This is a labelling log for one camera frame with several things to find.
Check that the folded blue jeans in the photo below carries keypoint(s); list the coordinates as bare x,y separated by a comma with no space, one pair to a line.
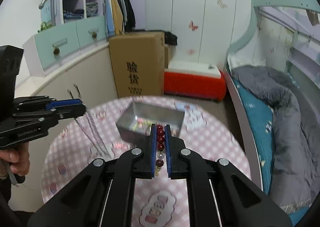
73,14

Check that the green plant decoration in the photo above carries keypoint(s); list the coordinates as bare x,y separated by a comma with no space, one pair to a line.
45,27

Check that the folded grey clothes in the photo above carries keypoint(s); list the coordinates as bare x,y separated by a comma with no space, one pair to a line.
91,8

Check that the red storage box white lid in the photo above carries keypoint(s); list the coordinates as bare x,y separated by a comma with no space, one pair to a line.
192,84

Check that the grey metal box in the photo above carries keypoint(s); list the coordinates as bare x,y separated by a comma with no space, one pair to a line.
162,113

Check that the white wardrobe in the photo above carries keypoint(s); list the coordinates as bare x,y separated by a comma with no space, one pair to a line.
160,4

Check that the pink checkered tablecloth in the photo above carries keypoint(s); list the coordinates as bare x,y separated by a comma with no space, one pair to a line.
70,167

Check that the brown hanging cloth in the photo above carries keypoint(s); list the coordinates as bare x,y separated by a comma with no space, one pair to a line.
312,17

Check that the teal drawer unit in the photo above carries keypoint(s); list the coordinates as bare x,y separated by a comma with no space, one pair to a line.
72,34

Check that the grey duvet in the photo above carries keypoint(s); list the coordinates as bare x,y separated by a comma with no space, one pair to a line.
295,129

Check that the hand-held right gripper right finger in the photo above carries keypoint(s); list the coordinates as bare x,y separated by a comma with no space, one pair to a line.
168,152

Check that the pink butterfly sticker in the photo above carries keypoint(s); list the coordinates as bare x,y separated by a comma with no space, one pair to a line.
193,26
191,51

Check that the teal bed sheet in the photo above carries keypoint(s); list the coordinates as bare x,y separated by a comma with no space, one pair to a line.
255,112

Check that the purple shelf unit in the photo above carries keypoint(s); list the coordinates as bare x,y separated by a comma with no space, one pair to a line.
83,2

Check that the pinecone drawer knob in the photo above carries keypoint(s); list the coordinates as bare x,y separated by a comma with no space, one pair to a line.
94,35
56,50

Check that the black hanging coat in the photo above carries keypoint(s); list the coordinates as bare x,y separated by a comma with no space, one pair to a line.
130,14

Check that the beige butterfly sticker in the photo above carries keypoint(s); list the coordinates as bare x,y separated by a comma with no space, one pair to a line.
222,2

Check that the white low cabinet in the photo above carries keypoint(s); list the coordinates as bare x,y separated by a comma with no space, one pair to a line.
87,72

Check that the light blue hanging shirt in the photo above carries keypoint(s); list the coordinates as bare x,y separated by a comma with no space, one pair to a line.
108,17

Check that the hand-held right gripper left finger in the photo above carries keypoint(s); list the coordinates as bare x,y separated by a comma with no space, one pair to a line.
153,152

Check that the person's left hand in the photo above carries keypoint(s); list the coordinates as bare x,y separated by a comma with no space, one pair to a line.
17,158

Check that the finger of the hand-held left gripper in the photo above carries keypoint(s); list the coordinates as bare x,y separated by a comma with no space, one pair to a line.
65,104
72,112

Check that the black bag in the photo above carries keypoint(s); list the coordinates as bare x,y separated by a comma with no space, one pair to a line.
171,38

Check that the large cardboard box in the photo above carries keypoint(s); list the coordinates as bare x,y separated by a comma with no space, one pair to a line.
140,49

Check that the yellow hanging shirt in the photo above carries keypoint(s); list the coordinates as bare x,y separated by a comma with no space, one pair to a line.
117,17

